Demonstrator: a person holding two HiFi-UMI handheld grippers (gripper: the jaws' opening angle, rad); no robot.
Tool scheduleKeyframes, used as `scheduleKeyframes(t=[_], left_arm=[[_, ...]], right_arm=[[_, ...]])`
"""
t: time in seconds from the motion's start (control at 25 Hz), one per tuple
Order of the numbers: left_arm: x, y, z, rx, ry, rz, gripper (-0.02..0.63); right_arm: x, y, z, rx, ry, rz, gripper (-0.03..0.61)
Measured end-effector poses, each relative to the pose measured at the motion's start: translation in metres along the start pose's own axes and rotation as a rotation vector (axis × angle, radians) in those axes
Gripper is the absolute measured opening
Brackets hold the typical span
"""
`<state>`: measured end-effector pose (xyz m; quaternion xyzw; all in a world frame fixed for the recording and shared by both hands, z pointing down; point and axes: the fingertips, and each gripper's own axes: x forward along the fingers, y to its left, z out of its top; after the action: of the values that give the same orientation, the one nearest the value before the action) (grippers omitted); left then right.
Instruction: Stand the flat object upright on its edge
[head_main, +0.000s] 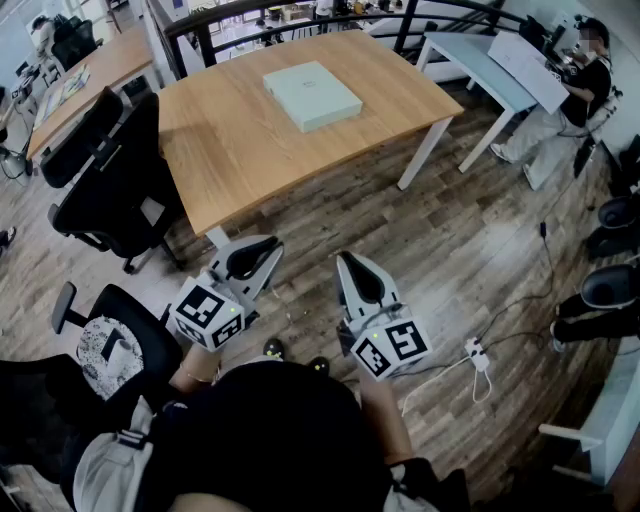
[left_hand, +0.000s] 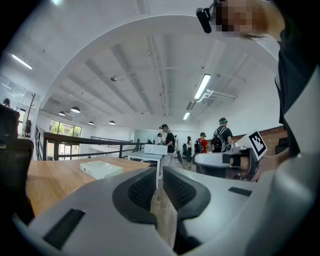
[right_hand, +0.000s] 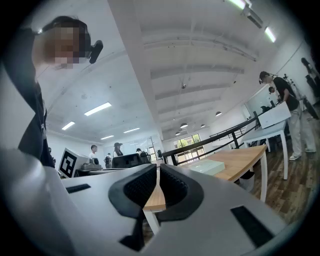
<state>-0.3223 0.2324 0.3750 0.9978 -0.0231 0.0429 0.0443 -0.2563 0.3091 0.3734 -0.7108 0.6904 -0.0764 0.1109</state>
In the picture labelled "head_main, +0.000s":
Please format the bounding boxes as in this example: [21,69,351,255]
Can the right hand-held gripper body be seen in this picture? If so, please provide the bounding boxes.
[337,296,434,383]

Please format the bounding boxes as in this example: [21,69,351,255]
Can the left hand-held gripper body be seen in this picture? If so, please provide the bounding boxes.
[168,260,262,354]

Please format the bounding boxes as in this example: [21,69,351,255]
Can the pale green box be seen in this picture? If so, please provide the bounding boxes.
[262,60,364,134]

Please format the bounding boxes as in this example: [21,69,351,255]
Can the person's left forearm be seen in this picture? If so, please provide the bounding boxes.
[168,344,222,397]

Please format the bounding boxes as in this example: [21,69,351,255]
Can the person's right forearm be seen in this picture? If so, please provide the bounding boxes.
[357,372,416,466]

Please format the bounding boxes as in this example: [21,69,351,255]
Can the white power strip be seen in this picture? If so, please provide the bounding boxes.
[463,337,492,373]

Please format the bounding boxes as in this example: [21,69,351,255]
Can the small white cup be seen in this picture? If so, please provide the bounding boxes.
[103,338,134,379]

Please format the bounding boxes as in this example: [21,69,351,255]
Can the small black flat device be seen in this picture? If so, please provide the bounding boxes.
[99,327,126,361]

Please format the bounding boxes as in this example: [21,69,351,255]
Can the black office chair with headrest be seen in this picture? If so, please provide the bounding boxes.
[40,87,184,275]

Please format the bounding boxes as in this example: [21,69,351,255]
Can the speckled round seat cushion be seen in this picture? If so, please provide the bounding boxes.
[77,315,146,401]

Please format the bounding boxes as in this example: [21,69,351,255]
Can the person's black shirt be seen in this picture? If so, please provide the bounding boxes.
[139,359,471,512]

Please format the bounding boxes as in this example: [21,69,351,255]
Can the person's grey vest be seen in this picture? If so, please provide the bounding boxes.
[72,397,157,512]

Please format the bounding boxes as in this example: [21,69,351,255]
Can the black curved railing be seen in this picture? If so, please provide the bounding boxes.
[163,0,551,81]

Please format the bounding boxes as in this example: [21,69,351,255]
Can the black rounded chair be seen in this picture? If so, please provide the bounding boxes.
[579,263,640,311]
[582,194,640,261]

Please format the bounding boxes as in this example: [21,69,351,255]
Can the colourful magazines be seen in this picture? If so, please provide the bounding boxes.
[32,63,92,132]

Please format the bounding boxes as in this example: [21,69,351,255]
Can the pale blue table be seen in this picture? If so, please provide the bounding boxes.
[538,349,640,489]
[414,30,542,174]

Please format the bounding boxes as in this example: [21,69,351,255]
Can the black mesh office chair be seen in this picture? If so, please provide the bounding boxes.
[51,17,99,71]

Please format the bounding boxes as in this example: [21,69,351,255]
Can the large white cardboard box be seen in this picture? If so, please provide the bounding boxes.
[487,30,571,115]

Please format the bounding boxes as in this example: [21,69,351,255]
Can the white cable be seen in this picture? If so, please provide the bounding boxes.
[399,355,494,417]

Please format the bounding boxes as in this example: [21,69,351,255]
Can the black floor cable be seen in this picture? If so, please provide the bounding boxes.
[479,222,559,351]

